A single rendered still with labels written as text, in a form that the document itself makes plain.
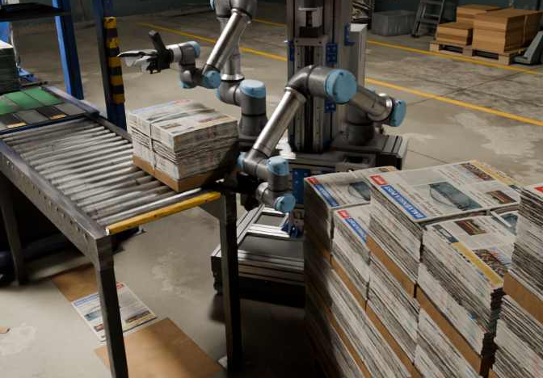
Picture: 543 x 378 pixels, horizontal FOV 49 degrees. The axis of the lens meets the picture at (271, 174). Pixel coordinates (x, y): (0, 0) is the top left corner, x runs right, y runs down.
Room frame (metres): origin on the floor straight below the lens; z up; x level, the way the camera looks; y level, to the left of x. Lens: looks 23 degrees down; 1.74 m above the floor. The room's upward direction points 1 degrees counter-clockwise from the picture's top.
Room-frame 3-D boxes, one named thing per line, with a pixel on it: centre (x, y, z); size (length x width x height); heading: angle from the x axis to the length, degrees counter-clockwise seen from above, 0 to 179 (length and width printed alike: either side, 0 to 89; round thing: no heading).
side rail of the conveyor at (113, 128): (2.55, 0.56, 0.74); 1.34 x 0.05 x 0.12; 38
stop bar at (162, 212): (1.86, 0.36, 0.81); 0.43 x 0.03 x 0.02; 128
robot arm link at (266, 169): (1.96, -0.01, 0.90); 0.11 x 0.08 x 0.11; 46
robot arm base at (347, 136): (2.52, -0.39, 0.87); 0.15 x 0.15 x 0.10
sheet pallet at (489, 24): (8.08, -2.90, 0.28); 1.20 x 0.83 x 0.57; 38
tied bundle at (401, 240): (1.47, -0.50, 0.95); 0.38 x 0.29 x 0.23; 106
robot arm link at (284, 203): (1.95, -0.03, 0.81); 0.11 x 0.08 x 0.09; 38
